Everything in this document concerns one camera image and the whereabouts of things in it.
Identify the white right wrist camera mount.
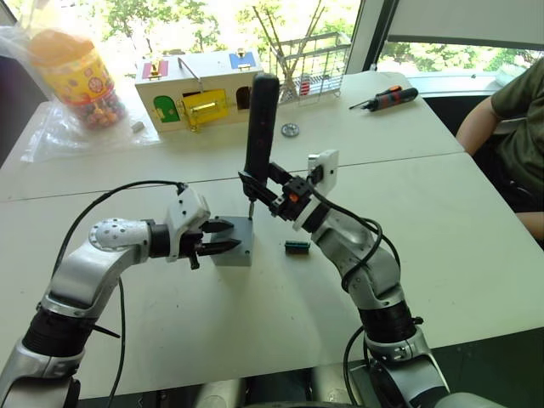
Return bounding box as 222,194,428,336
292,149,341,234

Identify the wooden lock box toy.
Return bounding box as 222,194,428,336
134,48,265,134

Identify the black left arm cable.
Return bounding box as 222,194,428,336
53,179,190,408

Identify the red black hand screwdriver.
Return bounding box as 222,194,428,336
348,87,420,114

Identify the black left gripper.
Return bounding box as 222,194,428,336
178,218,243,271

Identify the white wire rack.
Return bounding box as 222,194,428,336
270,31,354,107

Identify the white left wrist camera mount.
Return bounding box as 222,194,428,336
163,185,212,264

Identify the white window frame post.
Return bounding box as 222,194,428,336
344,0,401,74

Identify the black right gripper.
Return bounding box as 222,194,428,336
237,161,318,223

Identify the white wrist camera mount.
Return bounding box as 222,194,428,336
163,185,212,264
292,149,341,234

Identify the candy jar with orange lid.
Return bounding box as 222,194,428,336
26,28,128,131

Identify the person in green shirt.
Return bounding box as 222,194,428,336
488,56,544,213

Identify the black electric screwdriver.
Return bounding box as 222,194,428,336
243,72,281,222

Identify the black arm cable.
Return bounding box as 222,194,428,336
53,179,190,408
309,186,403,408

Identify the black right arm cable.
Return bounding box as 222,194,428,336
309,186,403,408

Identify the small black green bit holder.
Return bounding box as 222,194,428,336
283,240,313,258

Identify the grey box with lid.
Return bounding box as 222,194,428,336
210,215,256,269

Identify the clear plastic bag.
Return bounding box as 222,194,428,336
0,24,163,165

